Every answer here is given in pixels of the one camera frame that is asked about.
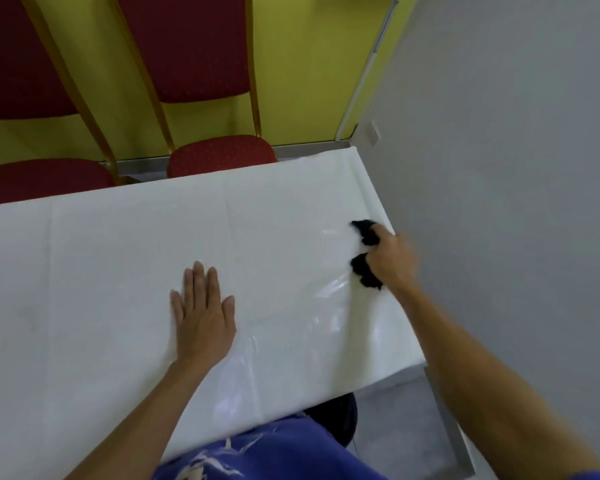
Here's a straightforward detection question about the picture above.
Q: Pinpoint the grey metal table leg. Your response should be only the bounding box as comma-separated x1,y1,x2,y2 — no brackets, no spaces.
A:
424,364,475,476

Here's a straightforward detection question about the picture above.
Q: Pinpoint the person's right hand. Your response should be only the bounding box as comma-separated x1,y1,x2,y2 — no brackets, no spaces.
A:
367,233,421,296

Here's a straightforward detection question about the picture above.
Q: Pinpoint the blue patterned shirt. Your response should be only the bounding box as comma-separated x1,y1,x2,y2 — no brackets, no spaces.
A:
152,414,600,480

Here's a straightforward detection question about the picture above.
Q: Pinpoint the person's right forearm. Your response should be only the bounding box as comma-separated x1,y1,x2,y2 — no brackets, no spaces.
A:
391,284,600,480

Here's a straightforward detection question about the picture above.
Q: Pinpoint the white wall cable conduit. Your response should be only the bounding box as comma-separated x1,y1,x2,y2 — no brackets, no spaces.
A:
336,0,402,141

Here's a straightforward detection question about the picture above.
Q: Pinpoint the person's left forearm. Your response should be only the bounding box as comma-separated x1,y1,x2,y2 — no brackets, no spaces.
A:
64,356,220,480

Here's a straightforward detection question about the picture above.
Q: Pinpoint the red chair with gold frame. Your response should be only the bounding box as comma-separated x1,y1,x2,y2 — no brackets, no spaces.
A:
0,0,126,208
109,0,279,179

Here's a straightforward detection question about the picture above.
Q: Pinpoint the black chair seat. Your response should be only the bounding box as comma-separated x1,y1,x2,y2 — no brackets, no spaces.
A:
302,392,359,448

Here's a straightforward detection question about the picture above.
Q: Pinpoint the black cleaning cloth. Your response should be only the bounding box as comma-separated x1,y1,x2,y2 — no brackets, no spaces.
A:
349,220,386,292

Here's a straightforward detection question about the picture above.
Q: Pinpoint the person's left hand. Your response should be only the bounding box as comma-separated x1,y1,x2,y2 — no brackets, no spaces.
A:
170,261,237,368

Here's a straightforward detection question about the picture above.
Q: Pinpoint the white tablecloth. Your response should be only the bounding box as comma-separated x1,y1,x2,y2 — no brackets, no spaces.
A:
0,146,427,480

